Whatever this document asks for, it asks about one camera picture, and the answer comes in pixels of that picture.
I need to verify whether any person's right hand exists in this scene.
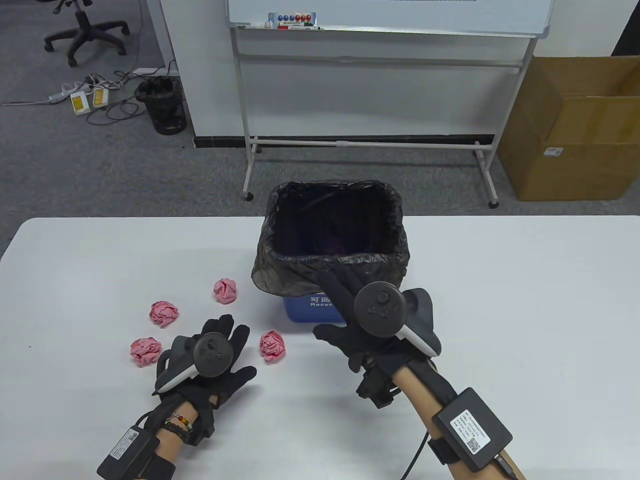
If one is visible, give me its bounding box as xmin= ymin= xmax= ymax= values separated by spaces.
xmin=313 ymin=270 xmax=432 ymax=383

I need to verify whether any person's left hand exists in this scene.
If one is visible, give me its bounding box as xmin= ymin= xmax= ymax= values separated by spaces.
xmin=151 ymin=315 xmax=257 ymax=413

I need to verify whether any blue recycling bin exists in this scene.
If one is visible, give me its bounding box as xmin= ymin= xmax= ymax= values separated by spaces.
xmin=284 ymin=291 xmax=351 ymax=325

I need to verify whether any pink paper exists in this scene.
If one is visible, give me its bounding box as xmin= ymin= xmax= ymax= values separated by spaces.
xmin=130 ymin=337 xmax=163 ymax=368
xmin=214 ymin=278 xmax=238 ymax=304
xmin=259 ymin=330 xmax=287 ymax=364
xmin=149 ymin=300 xmax=179 ymax=328

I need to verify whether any person's right forearm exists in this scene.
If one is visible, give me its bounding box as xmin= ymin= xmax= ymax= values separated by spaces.
xmin=391 ymin=361 xmax=526 ymax=480

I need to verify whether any black plastic bin liner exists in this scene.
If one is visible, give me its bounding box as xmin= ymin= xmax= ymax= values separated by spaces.
xmin=251 ymin=180 xmax=411 ymax=303

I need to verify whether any black and white controller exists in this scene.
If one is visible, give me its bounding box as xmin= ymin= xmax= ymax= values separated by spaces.
xmin=155 ymin=334 xmax=233 ymax=396
xmin=353 ymin=282 xmax=443 ymax=358

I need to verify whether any black wrist sensor box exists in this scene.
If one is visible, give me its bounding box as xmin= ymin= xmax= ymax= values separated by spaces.
xmin=431 ymin=387 xmax=514 ymax=472
xmin=96 ymin=426 xmax=161 ymax=480

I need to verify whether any grey metal whiteboard stand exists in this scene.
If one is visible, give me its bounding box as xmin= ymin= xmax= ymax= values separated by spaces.
xmin=230 ymin=25 xmax=541 ymax=208

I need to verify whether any black mesh wastebasket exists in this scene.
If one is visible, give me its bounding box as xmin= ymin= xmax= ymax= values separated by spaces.
xmin=135 ymin=76 xmax=187 ymax=135

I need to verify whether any brown cardboard box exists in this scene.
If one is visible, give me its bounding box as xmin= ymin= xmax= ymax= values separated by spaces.
xmin=497 ymin=56 xmax=640 ymax=202

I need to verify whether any pack of coloured magnets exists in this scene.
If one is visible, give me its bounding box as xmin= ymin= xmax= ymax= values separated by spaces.
xmin=268 ymin=12 xmax=317 ymax=27

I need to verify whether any white whiteboard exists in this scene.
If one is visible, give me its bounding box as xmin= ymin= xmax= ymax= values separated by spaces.
xmin=226 ymin=0 xmax=557 ymax=40

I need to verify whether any white power strip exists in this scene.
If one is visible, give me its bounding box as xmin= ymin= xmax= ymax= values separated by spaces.
xmin=49 ymin=82 xmax=98 ymax=104

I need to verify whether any office chair base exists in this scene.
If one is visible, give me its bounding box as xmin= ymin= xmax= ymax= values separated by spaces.
xmin=44 ymin=0 xmax=131 ymax=68

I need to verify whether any black wrist strap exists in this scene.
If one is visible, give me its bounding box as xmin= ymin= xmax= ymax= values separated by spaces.
xmin=145 ymin=452 xmax=177 ymax=480
xmin=427 ymin=437 xmax=453 ymax=467

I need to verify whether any black sensor cable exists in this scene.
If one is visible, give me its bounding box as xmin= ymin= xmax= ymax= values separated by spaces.
xmin=399 ymin=431 xmax=523 ymax=480

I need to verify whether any tangle of black cables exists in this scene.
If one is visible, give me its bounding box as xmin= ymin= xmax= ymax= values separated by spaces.
xmin=87 ymin=60 xmax=181 ymax=126

